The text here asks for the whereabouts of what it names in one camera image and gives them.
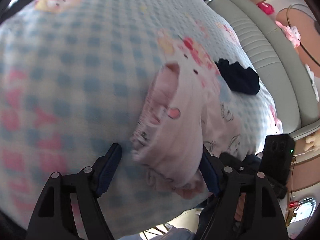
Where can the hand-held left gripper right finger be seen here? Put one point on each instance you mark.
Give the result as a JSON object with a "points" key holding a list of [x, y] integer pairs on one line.
{"points": [[210, 177]]}

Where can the pink plush toy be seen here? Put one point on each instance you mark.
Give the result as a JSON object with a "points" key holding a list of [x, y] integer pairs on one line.
{"points": [[291, 33]]}

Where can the person's right hand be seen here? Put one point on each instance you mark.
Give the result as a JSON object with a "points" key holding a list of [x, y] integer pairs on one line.
{"points": [[239, 207]]}

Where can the pink printed garment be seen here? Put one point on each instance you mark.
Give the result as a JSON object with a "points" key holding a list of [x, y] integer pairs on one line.
{"points": [[180, 142]]}

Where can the round brown wall panel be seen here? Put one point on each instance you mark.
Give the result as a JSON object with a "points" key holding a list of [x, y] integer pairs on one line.
{"points": [[307, 25]]}

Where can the cream plush toy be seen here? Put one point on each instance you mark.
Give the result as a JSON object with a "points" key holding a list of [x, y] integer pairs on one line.
{"points": [[312, 142]]}

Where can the folded navy garment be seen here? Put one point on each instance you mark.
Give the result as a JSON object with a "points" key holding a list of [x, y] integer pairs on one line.
{"points": [[237, 77]]}

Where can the light blue fleece cloth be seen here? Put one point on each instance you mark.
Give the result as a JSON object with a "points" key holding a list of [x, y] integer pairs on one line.
{"points": [[175, 235]]}

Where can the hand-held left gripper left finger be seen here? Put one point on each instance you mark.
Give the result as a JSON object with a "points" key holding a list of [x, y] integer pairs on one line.
{"points": [[110, 170]]}

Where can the checked cartoon cat blanket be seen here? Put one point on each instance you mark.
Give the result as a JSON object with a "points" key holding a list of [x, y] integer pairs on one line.
{"points": [[75, 80]]}

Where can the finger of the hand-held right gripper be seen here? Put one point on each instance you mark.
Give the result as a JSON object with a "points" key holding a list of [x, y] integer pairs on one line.
{"points": [[237, 163]]}

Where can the white plush toy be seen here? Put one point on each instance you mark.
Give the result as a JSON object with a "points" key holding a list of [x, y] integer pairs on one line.
{"points": [[311, 77]]}

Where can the red plush toy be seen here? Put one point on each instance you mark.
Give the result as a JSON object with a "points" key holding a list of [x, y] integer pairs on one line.
{"points": [[265, 7]]}

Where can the grey padded headboard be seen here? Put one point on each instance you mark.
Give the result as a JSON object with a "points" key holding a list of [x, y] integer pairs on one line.
{"points": [[270, 67]]}

